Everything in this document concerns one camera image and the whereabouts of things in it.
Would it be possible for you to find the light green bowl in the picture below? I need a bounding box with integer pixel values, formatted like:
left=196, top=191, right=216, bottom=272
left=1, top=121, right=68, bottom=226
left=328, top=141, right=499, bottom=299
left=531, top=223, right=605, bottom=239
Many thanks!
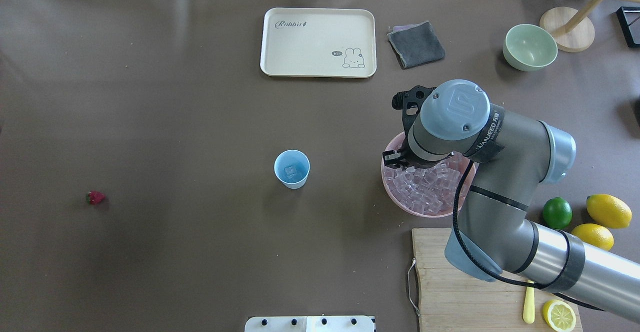
left=502, top=24, right=558, bottom=72

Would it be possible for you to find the yellow plastic knife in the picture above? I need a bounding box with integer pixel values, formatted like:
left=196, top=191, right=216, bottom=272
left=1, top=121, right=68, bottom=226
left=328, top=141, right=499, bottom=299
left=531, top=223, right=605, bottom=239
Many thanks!
left=522, top=286, right=536, bottom=324

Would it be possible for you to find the green lime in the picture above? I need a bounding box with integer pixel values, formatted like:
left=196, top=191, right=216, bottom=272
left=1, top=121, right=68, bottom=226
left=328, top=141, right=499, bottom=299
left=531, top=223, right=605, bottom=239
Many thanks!
left=542, top=197, right=573, bottom=230

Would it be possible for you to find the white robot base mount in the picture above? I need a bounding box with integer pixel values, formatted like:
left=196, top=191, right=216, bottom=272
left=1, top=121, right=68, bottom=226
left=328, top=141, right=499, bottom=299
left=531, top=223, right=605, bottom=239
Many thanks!
left=244, top=314, right=377, bottom=331

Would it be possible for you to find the wooden cup stand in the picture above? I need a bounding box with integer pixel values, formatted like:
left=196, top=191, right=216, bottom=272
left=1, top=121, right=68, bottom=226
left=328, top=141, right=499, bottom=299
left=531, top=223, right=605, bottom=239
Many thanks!
left=539, top=0, right=640, bottom=52

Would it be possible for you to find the pink bowl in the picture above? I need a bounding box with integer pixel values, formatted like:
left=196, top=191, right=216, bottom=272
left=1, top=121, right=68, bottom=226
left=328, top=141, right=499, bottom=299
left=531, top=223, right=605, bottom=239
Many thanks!
left=381, top=131, right=477, bottom=218

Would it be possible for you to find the light blue plastic cup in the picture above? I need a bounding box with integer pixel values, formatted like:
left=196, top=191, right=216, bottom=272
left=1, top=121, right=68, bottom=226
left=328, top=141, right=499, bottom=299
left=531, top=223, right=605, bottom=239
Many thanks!
left=273, top=150, right=311, bottom=190

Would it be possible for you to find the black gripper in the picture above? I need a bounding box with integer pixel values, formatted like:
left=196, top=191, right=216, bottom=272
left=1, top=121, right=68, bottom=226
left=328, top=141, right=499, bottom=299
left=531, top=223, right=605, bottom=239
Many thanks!
left=382, top=86, right=439, bottom=169

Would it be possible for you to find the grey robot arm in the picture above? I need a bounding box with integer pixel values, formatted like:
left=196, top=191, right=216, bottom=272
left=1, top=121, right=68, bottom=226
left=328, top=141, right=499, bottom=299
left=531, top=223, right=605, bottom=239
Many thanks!
left=382, top=79, right=640, bottom=322

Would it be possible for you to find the yellow lemon right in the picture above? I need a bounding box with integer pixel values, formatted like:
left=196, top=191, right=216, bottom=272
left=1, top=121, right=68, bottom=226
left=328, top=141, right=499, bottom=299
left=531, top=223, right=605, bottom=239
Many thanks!
left=586, top=194, right=633, bottom=229

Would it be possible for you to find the ice cube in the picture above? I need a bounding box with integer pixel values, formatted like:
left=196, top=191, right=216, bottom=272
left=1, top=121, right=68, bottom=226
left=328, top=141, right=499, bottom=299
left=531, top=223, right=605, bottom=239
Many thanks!
left=283, top=165, right=299, bottom=182

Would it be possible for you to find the grey folded cloth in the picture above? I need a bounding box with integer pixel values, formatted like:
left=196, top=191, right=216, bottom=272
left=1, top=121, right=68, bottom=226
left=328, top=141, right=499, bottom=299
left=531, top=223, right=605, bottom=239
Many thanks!
left=387, top=20, right=446, bottom=69

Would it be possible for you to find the wooden cutting board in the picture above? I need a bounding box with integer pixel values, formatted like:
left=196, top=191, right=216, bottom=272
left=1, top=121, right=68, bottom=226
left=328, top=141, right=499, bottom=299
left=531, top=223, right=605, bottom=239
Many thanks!
left=411, top=228, right=554, bottom=331

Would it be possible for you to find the red strawberry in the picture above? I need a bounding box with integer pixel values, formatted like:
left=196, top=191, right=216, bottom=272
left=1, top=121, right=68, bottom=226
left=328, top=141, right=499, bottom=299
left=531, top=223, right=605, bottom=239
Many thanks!
left=85, top=190, right=106, bottom=206

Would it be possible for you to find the clear ice cubes pile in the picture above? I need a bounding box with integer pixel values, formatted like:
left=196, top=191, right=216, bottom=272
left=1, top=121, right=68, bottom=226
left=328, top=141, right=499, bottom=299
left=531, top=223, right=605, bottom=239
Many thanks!
left=384, top=154, right=471, bottom=215

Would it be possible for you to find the cream rabbit tray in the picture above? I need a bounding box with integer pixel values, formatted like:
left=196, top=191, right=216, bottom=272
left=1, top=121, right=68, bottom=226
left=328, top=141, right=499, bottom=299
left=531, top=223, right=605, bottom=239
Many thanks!
left=260, top=8, right=377, bottom=79

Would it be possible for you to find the yellow lemon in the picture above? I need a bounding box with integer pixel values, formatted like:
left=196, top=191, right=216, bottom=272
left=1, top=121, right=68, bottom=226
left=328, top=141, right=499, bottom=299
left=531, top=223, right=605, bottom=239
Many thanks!
left=571, top=223, right=615, bottom=251
left=586, top=194, right=633, bottom=229

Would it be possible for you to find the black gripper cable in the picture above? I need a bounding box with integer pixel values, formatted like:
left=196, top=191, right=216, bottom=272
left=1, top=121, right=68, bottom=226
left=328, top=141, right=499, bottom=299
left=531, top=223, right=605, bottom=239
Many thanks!
left=451, top=161, right=606, bottom=312

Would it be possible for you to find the yellow lemon left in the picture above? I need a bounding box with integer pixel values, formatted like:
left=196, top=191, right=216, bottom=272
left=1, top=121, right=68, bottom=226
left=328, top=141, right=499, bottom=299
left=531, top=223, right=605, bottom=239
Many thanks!
left=571, top=223, right=615, bottom=251

